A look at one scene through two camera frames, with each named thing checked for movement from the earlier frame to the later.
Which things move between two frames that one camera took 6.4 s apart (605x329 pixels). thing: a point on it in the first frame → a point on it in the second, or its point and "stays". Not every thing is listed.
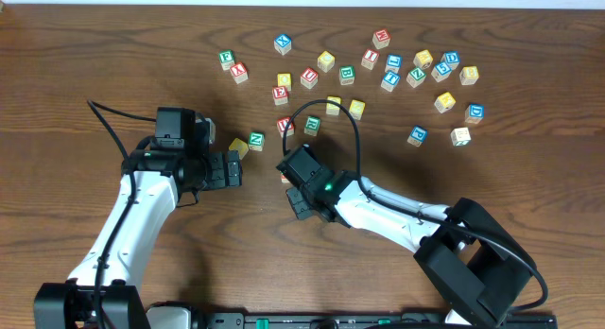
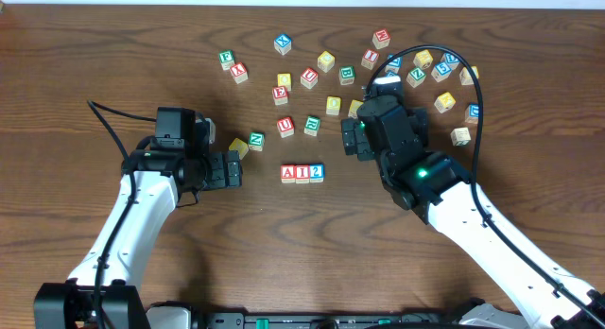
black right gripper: (299, 201) → (364, 139)
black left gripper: (217, 170) stays
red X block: (239, 72) stays
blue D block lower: (475, 113) stays
